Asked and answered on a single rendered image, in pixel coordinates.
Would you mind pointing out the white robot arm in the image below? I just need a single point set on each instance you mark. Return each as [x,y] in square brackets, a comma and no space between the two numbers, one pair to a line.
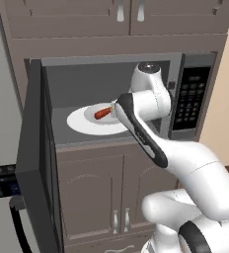
[198,178]

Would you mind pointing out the orange carrot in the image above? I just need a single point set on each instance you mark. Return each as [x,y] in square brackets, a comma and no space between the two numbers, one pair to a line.
[102,113]

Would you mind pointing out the white round turntable plate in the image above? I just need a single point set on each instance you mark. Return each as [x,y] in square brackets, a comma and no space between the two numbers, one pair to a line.
[87,126]

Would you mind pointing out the grey microwave oven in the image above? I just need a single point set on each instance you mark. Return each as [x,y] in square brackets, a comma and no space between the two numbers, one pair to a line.
[192,99]

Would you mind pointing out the dark grey microwave door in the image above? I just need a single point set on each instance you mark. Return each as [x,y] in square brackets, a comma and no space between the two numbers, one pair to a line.
[32,158]

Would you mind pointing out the taupe base cupboard door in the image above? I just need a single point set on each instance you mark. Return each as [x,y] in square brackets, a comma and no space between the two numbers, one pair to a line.
[142,178]
[87,194]

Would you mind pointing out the taupe drawer front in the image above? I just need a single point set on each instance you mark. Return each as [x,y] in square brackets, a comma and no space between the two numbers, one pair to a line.
[87,247]

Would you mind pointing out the grey oven with black panel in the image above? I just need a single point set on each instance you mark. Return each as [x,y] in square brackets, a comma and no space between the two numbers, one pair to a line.
[1,210]

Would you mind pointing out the taupe wall cupboard door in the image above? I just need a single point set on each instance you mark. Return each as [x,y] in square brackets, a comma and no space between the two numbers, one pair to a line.
[185,16]
[67,16]

